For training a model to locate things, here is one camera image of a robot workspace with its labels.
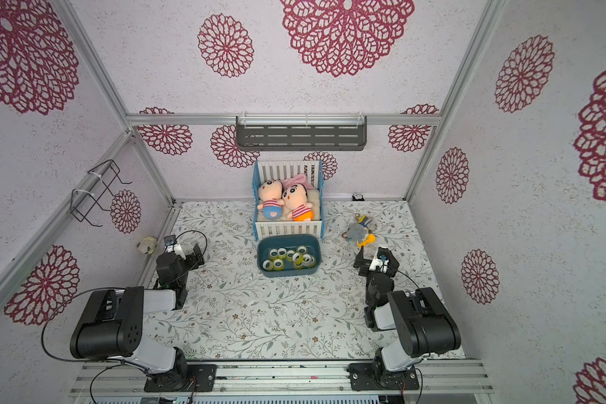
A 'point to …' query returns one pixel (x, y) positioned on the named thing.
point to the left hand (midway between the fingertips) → (186, 248)
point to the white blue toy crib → (280, 170)
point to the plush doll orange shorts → (295, 198)
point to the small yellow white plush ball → (147, 245)
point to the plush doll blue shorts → (271, 192)
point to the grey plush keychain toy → (358, 232)
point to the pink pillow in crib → (299, 178)
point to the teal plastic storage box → (289, 242)
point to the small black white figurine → (358, 196)
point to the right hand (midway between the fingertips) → (380, 252)
